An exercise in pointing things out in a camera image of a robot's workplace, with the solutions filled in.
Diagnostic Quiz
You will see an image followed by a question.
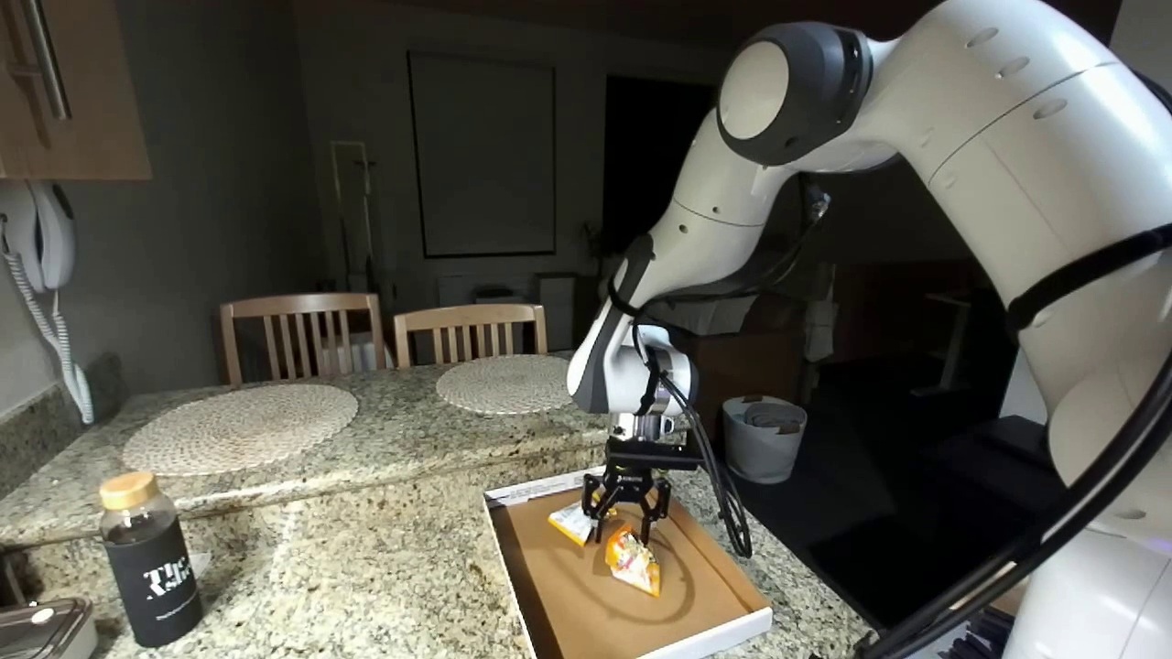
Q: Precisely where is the large round woven placemat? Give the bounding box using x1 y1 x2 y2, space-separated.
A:
116 381 361 479

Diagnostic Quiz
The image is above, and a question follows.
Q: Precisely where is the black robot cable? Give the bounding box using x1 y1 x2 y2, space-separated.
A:
604 178 1172 659

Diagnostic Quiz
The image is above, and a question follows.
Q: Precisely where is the shallow cardboard tray box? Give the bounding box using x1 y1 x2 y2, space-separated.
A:
484 464 776 659

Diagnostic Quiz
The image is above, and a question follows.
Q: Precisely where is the small round woven placemat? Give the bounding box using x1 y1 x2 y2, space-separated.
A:
432 353 580 420

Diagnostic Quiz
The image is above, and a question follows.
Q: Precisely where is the white wall phone with cord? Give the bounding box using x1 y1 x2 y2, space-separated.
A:
0 178 99 429

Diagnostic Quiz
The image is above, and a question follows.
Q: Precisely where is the wooden wall cabinet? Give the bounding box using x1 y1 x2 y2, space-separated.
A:
0 0 153 186

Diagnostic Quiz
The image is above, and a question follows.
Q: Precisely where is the orange snack packet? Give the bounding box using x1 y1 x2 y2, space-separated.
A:
602 524 667 602

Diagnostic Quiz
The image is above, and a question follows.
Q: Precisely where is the black bottle with wooden cap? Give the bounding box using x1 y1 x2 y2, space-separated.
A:
94 469 210 652

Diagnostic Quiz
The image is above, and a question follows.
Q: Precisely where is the small stereo camera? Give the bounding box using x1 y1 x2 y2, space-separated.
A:
610 409 693 447

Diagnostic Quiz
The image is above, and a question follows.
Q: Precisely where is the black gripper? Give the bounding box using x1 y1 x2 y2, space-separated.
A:
580 432 705 547

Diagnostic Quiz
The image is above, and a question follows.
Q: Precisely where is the black velcro strap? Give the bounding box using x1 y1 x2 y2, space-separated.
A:
1001 219 1172 332

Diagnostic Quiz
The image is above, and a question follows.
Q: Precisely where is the dark framed wall panel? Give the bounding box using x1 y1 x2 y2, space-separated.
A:
407 47 565 260

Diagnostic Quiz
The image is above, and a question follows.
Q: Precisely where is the metal cabinet handle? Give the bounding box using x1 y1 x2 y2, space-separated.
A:
14 0 74 123

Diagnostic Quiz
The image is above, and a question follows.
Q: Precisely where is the white waste bin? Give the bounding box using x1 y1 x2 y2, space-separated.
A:
716 392 814 486

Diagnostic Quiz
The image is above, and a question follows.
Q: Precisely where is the wooden slatted chair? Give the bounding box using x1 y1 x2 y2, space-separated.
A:
216 288 389 388
389 300 553 375

